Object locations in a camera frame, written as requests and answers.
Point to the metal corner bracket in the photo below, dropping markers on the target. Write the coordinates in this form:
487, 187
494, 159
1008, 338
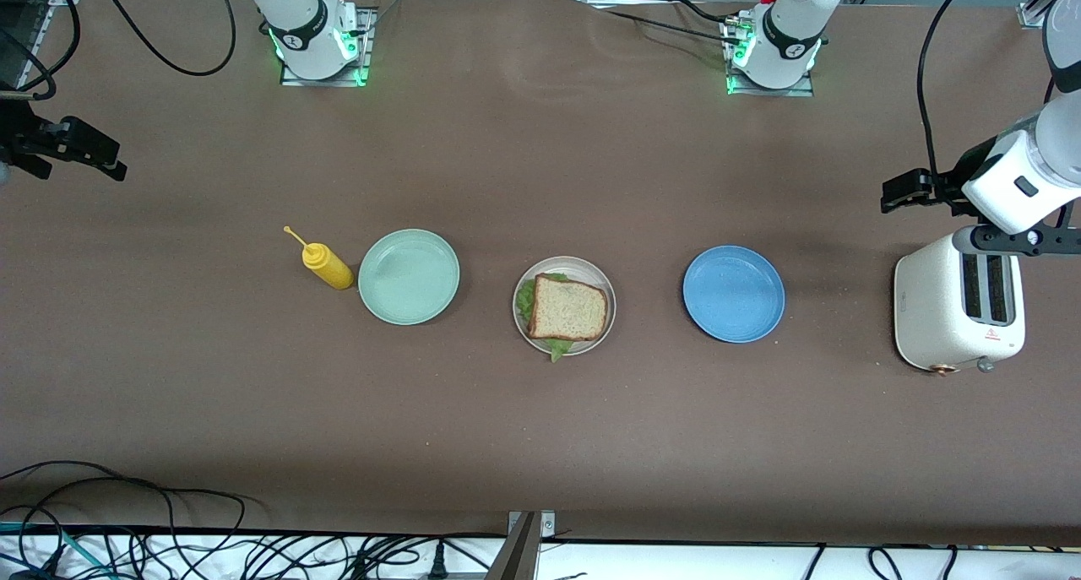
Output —
547, 525

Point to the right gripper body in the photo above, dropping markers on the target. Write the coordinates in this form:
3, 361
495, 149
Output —
25, 135

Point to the grey metal beam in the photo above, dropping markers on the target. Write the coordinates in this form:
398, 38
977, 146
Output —
517, 555

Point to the black power plug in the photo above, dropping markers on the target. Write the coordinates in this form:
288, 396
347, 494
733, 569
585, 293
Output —
437, 563

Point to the yellow mustard squeeze bottle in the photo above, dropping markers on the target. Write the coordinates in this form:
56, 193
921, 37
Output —
329, 268

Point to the mint green plate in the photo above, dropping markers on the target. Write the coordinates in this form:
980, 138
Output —
409, 276

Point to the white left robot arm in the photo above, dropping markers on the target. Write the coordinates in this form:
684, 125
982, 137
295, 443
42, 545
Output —
790, 31

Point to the blue plate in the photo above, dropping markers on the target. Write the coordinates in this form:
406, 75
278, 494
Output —
733, 293

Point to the white toaster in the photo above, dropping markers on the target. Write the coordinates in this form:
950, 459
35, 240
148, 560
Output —
929, 310

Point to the beige plate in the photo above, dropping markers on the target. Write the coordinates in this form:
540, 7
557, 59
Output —
591, 268

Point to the aluminium frame post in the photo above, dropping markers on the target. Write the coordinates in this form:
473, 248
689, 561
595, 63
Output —
1034, 13

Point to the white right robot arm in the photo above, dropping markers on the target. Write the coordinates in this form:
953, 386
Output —
304, 23

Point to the brown bread slice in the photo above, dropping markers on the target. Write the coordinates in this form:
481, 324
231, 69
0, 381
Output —
567, 308

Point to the green lettuce leaf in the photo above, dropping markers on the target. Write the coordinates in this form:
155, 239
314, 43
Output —
524, 301

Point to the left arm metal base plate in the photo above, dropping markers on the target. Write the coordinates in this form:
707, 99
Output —
773, 92

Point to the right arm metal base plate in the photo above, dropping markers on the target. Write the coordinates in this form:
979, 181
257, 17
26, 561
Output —
369, 52

